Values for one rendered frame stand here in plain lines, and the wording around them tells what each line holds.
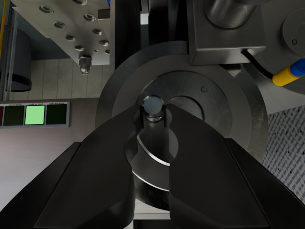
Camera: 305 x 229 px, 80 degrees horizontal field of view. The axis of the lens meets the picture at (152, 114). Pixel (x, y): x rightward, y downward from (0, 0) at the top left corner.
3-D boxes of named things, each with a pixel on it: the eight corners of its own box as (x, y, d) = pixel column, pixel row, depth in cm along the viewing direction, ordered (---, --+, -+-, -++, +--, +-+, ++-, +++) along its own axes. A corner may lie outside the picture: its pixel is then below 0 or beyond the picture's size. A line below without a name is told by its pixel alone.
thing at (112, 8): (116, -107, 20) (115, 47, 18) (140, 26, 44) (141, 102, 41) (111, -107, 20) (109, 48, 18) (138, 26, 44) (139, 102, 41)
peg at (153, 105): (139, 96, 11) (161, 92, 11) (143, 105, 14) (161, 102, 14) (143, 118, 11) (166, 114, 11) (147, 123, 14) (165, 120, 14)
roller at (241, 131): (273, 85, 15) (219, 221, 14) (203, 121, 41) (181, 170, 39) (147, 33, 16) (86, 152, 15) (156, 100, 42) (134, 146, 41)
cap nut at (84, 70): (89, 56, 50) (88, 72, 49) (94, 62, 54) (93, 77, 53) (76, 57, 50) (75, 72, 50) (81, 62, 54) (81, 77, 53)
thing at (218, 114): (228, 176, 13) (124, 159, 13) (219, 172, 15) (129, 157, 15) (237, 75, 14) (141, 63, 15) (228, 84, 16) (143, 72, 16)
